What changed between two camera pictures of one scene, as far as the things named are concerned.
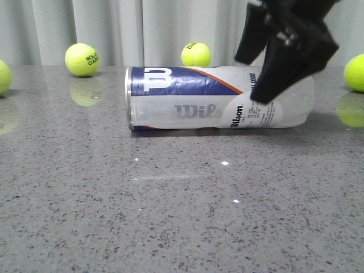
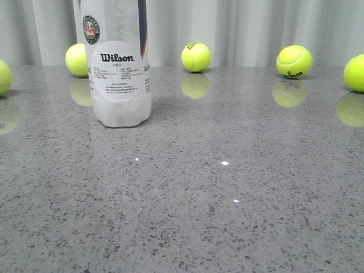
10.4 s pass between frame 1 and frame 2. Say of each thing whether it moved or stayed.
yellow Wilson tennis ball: stayed
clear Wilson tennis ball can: moved
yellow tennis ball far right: stayed
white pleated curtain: stayed
